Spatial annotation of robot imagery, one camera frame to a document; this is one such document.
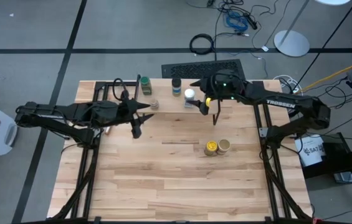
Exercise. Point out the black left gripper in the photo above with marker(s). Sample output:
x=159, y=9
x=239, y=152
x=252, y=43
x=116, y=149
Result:
x=113, y=109

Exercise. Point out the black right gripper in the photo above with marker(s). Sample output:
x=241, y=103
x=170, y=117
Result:
x=222, y=85

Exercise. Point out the white lid bagel seasoning jar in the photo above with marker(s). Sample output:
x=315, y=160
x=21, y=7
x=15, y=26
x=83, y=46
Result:
x=189, y=95

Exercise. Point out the small glass spice jar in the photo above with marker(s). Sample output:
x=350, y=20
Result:
x=154, y=104

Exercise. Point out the black lid spice jar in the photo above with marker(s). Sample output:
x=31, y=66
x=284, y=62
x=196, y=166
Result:
x=176, y=87

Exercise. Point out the green lid oregano jar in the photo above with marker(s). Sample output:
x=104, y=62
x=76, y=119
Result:
x=146, y=85

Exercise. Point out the yellow lid chili onion jar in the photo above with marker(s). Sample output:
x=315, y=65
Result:
x=211, y=147

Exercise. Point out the tan lid furikake jar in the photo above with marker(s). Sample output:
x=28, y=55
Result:
x=224, y=146

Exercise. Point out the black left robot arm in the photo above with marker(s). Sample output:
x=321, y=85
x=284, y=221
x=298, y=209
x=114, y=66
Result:
x=54, y=113

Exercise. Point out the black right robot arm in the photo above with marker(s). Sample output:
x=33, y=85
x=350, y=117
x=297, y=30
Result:
x=288, y=105

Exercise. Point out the black computer case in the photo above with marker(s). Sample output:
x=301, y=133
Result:
x=203, y=69

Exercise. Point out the black power adapter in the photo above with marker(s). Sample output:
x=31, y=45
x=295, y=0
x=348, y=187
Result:
x=251, y=21

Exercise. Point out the grey round lamp base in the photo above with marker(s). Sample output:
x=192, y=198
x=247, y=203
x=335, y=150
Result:
x=291, y=43

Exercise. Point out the white paper bag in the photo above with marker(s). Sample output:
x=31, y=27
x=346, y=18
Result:
x=311, y=151

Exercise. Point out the grey lamp pole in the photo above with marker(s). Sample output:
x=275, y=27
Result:
x=300, y=15

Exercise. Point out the black side table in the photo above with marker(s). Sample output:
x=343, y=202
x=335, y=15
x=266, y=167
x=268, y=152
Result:
x=344, y=158

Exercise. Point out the wooden shelf black metal frame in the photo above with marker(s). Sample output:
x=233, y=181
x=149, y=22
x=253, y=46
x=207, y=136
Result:
x=169, y=105

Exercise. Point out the black aluminium table frame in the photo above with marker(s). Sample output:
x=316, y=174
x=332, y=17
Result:
x=85, y=174

